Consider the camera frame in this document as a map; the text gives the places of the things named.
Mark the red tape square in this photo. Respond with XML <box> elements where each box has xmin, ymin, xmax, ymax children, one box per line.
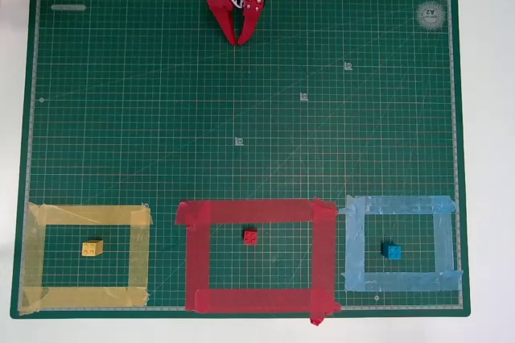
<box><xmin>175</xmin><ymin>196</ymin><xmax>342</xmax><ymax>327</ymax></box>

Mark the yellow tape square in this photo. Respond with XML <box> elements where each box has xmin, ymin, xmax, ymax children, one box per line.
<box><xmin>18</xmin><ymin>202</ymin><xmax>154</xmax><ymax>316</ymax></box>

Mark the green cutting mat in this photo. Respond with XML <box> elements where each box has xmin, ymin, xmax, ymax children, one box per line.
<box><xmin>10</xmin><ymin>0</ymin><xmax>472</xmax><ymax>320</ymax></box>

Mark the blue cube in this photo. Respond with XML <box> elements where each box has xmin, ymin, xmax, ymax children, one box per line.
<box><xmin>381</xmin><ymin>241</ymin><xmax>402</xmax><ymax>260</ymax></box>

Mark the blue tape square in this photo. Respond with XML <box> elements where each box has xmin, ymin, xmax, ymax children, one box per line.
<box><xmin>337</xmin><ymin>194</ymin><xmax>464</xmax><ymax>292</ymax></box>

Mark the yellow cube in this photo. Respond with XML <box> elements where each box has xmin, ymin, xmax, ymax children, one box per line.
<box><xmin>81</xmin><ymin>239</ymin><xmax>104</xmax><ymax>258</ymax></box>

